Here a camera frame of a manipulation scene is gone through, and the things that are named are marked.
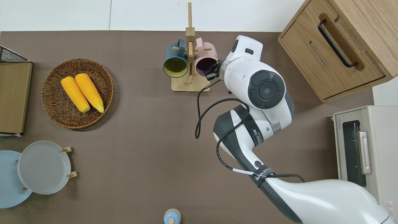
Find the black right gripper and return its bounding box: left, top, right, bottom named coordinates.
left=205, top=61, right=222, bottom=80

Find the pink mug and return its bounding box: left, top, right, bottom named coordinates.
left=194, top=37, right=219, bottom=77

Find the wooden mug tree stand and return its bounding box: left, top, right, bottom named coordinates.
left=171, top=2, right=212, bottom=92

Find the teal mug with yellow inside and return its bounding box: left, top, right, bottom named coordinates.
left=163, top=38, right=189, bottom=78

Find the wooden drawer cabinet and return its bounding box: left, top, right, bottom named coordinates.
left=278, top=0, right=398, bottom=104

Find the brown table mat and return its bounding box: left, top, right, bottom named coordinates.
left=0, top=30, right=375, bottom=224

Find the yellow corn cob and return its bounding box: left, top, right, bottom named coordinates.
left=61, top=76, right=90, bottom=113
left=75, top=73, right=104, bottom=113

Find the brown wicker basket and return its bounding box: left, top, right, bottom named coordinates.
left=41, top=58, right=114, bottom=129

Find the wooden plate rack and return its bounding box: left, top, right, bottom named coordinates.
left=14, top=146, right=78, bottom=191

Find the grey plate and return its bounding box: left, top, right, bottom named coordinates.
left=17, top=141, right=71, bottom=195

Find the beige toaster oven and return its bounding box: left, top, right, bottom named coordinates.
left=332, top=105, right=398, bottom=224

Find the light blue plate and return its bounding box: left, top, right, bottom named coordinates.
left=0, top=150, right=33, bottom=208

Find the black cabinet handle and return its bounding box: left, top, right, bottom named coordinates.
left=318, top=19, right=359, bottom=68

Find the toaster oven door handle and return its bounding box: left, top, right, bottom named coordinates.
left=358, top=131, right=372, bottom=175

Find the grid-pattern wire crate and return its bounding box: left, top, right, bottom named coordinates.
left=0, top=46, right=33, bottom=137

